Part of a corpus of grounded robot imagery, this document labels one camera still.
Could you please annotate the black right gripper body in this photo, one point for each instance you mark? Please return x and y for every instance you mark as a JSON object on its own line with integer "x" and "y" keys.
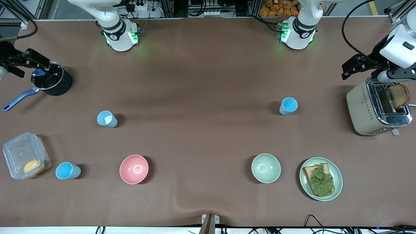
{"x": 7, "y": 56}

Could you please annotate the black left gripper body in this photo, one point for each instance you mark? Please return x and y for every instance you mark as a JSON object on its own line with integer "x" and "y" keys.
{"x": 378, "y": 55}

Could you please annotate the light blue plastic cup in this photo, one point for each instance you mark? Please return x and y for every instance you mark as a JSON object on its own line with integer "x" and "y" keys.
{"x": 288, "y": 104}
{"x": 63, "y": 170}

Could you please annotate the blue cup with white inside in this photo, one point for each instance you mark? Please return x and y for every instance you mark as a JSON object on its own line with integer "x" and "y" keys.
{"x": 112, "y": 123}

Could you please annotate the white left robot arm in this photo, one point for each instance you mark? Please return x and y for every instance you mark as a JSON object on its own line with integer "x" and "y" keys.
{"x": 300, "y": 32}

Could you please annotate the small dark blue object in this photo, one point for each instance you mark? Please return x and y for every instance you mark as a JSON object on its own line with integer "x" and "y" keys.
{"x": 39, "y": 72}

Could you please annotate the brown bread slice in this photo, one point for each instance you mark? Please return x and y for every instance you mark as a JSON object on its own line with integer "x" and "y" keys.
{"x": 399, "y": 96}

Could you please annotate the cream and chrome toaster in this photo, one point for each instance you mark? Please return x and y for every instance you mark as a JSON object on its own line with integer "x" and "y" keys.
{"x": 360, "y": 110}

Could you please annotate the clear plastic food container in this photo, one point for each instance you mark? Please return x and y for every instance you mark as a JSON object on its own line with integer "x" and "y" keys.
{"x": 19, "y": 152}

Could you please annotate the small white ball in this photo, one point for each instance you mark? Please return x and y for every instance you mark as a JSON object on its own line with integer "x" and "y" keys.
{"x": 107, "y": 119}

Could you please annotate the bag of orange buns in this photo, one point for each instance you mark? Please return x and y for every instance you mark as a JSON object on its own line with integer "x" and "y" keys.
{"x": 278, "y": 9}

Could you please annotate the pale green plate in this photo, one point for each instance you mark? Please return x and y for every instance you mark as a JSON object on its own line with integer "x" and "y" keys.
{"x": 337, "y": 177}

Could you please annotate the toast slice under lettuce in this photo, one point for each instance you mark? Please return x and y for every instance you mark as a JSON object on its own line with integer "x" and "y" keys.
{"x": 308, "y": 171}

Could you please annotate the white power strip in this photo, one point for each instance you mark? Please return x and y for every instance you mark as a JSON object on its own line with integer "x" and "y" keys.
{"x": 139, "y": 6}
{"x": 214, "y": 13}

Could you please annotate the green lettuce leaf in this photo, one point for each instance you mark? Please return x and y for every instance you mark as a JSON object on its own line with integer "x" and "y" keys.
{"x": 321, "y": 182}

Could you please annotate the pale green bowl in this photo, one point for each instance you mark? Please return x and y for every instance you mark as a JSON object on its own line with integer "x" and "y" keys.
{"x": 266, "y": 168}

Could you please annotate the pink bowl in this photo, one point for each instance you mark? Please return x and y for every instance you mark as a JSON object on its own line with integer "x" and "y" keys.
{"x": 134, "y": 169}

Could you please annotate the brown table mat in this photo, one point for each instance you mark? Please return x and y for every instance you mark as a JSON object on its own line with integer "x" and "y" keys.
{"x": 195, "y": 81}

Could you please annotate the aluminium frame profile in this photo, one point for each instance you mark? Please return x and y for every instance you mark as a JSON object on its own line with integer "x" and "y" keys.
{"x": 401, "y": 14}
{"x": 19, "y": 13}

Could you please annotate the metal table bracket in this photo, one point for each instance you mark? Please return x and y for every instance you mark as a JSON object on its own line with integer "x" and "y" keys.
{"x": 209, "y": 224}

